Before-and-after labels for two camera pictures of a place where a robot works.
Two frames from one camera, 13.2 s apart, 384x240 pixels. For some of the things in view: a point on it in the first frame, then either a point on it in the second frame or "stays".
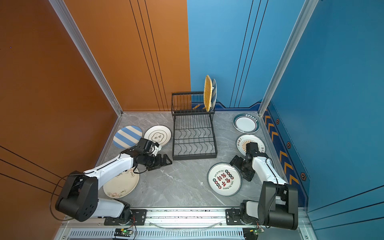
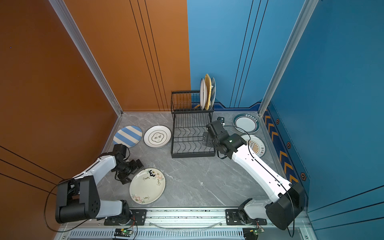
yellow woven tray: (208, 93) stays
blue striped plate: (214, 92) stays
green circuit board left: (123, 232) stays
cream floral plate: (122, 185) -> (147, 186)
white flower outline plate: (158, 133) stays
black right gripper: (238, 162) -> (209, 141)
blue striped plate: (127, 137) stays
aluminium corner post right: (307, 9) stays
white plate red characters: (224, 179) -> (203, 94)
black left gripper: (165, 161) -> (136, 167)
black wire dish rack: (193, 131) stays
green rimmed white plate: (246, 123) stays
